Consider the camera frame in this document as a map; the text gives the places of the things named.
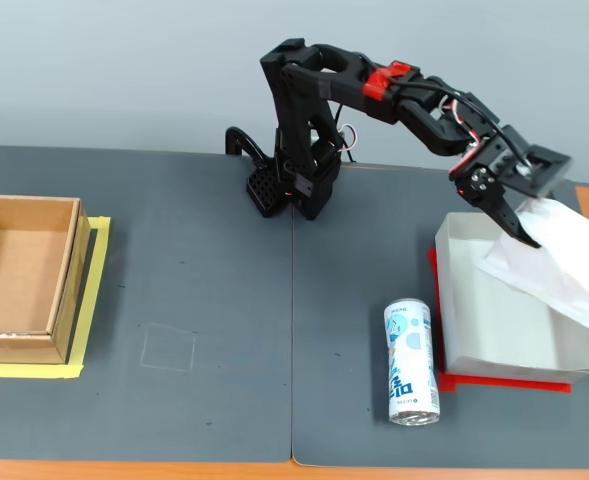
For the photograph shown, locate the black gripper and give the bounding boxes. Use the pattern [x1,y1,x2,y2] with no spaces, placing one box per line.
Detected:
[455,124,544,250]

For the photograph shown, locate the white plastic blister package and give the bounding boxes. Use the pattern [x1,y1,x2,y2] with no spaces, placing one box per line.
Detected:
[476,197,589,339]

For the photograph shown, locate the gray paper box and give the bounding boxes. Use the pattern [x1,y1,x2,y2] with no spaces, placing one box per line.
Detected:
[433,211,589,386]

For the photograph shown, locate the brown cardboard box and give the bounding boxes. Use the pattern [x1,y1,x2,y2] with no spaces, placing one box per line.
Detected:
[0,193,93,365]

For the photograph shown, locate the dark gray rubber mat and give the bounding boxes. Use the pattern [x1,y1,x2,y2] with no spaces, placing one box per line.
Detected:
[291,159,589,470]
[0,145,295,464]

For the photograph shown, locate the red tape wrap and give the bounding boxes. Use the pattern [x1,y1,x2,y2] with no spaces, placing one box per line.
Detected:
[363,60,421,104]

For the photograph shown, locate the white blue beverage can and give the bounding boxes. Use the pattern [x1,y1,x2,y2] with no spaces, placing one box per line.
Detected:
[383,298,441,427]

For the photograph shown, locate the red sheet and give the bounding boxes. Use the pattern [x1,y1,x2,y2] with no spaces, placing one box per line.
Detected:
[427,247,574,396]

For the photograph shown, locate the black table clamp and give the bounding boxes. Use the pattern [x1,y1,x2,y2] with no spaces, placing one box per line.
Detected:
[224,126,278,171]

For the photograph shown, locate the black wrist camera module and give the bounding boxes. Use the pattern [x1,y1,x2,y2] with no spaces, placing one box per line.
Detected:
[504,144,574,202]

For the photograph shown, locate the red white wrist servo wire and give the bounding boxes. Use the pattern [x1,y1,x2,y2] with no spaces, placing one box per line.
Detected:
[438,94,483,149]

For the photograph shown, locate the red white base servo wires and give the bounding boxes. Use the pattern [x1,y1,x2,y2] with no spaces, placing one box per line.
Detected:
[334,102,361,164]

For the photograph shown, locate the yellow tape frame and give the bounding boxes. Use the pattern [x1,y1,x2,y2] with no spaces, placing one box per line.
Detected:
[0,215,113,380]

